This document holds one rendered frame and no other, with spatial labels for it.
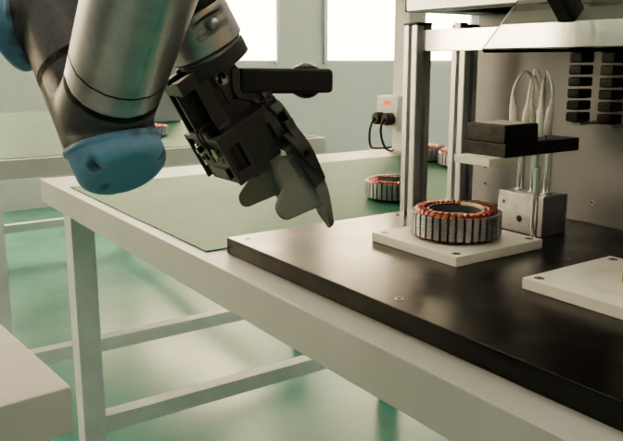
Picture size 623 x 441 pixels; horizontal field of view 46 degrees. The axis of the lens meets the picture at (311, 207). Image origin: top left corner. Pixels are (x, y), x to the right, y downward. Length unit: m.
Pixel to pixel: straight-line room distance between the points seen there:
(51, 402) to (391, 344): 0.29
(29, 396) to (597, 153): 0.80
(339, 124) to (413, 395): 5.81
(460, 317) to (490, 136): 0.33
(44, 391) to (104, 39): 0.28
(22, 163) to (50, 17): 1.39
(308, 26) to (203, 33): 5.53
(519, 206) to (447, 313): 0.36
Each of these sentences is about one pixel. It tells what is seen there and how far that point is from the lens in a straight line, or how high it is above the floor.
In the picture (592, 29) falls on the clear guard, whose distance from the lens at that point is 0.63.
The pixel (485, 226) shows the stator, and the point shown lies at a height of 0.81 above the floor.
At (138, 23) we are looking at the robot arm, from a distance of 0.49.
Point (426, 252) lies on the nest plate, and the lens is 0.87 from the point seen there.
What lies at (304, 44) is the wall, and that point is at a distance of 6.16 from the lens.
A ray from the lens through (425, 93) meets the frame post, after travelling 1.11.
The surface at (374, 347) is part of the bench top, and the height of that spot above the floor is 0.75.
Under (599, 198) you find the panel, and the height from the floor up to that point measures 0.81.
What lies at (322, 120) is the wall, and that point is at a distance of 6.29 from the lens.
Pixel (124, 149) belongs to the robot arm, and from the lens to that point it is 0.57.
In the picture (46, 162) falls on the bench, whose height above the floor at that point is 0.73.
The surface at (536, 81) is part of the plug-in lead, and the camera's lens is 1.03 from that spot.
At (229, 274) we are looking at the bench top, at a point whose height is 0.75.
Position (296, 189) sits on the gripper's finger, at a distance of 0.72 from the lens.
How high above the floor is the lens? 1.00
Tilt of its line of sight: 11 degrees down
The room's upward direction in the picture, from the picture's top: straight up
